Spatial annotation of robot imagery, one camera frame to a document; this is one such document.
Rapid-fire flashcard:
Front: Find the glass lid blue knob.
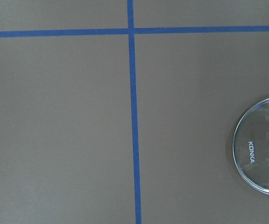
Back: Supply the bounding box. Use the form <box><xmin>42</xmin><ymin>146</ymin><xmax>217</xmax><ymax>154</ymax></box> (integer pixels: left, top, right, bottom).
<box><xmin>232</xmin><ymin>98</ymin><xmax>269</xmax><ymax>195</ymax></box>

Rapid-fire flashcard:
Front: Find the brown paper table mat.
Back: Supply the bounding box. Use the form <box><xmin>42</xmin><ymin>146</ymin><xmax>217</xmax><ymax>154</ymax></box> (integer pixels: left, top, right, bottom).
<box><xmin>0</xmin><ymin>0</ymin><xmax>269</xmax><ymax>224</ymax></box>

